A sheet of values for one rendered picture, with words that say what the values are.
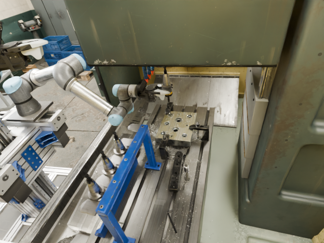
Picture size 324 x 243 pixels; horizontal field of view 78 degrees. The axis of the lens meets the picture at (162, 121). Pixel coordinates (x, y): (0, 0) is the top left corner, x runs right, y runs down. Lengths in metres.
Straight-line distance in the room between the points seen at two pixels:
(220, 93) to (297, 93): 1.41
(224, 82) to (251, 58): 1.50
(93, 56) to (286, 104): 0.67
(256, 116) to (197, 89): 1.28
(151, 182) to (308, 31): 0.96
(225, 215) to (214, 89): 1.20
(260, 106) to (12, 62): 0.92
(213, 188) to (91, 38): 1.18
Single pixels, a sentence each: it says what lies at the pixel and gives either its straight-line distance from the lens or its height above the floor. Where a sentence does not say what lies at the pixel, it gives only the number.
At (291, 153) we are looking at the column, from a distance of 0.88.
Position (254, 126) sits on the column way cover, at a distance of 0.92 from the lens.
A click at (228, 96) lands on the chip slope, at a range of 2.06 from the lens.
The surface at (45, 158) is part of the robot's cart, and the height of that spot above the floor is 0.85.
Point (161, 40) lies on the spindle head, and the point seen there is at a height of 1.68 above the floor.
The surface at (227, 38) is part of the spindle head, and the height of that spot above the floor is 1.68.
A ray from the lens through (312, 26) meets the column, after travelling 0.64.
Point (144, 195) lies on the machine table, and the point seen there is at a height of 0.90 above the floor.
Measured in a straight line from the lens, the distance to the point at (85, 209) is 0.83.
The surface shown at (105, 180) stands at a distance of 0.87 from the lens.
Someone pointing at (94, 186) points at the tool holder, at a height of 1.27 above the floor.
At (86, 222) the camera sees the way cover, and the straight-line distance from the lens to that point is 1.42.
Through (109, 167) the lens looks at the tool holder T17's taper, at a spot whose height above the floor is 1.25.
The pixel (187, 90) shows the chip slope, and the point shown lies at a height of 0.78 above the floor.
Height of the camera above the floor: 1.88
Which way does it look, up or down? 39 degrees down
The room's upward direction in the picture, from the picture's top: 9 degrees counter-clockwise
